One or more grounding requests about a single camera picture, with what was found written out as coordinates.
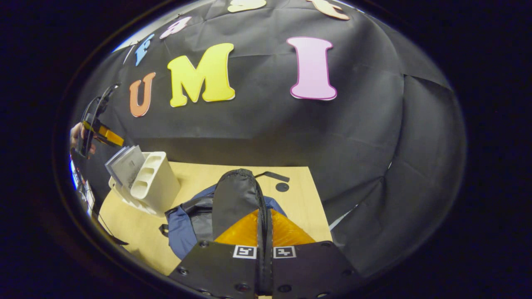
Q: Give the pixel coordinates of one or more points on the white plastic bookshelf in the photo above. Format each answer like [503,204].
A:
[160,182]

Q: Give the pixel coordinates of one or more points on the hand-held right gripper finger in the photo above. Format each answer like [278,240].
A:
[269,265]
[260,265]

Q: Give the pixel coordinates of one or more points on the blue schoolbag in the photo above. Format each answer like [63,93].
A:
[235,195]

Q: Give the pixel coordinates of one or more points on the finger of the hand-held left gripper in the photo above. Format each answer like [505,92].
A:
[109,136]

